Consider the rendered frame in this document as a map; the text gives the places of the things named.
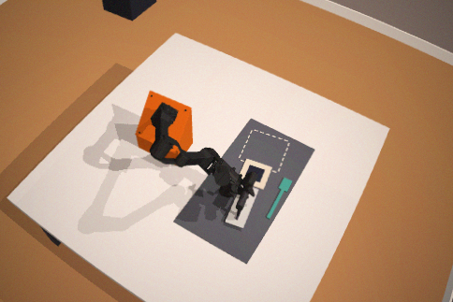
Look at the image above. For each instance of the tan rectangular tile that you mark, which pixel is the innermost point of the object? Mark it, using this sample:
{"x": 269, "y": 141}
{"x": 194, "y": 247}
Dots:
{"x": 263, "y": 172}

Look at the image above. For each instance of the teal flat trowel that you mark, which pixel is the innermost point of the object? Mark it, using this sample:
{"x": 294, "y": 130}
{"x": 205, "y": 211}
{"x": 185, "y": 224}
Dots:
{"x": 284, "y": 186}

